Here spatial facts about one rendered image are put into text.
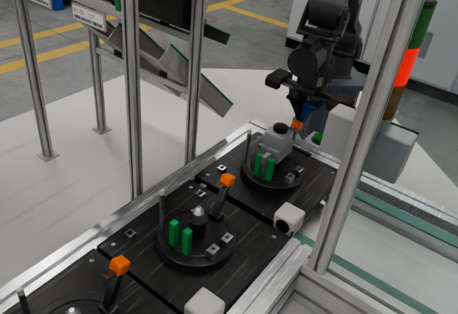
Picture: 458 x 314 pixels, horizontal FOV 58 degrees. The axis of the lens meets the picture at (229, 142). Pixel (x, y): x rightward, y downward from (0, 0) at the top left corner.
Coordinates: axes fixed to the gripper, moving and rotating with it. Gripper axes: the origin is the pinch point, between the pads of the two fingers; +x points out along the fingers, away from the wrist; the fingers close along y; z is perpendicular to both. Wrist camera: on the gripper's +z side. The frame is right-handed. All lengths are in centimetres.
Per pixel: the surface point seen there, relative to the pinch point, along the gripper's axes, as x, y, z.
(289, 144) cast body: 3.2, -2.1, -8.8
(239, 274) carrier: 11.4, -10.1, -36.2
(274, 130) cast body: -0.1, 0.7, -11.3
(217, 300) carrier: 9.3, -11.1, -43.6
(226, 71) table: 23, 52, 44
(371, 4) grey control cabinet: 50, 78, 290
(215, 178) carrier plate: 11.6, 7.9, -19.8
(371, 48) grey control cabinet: 86, 68, 289
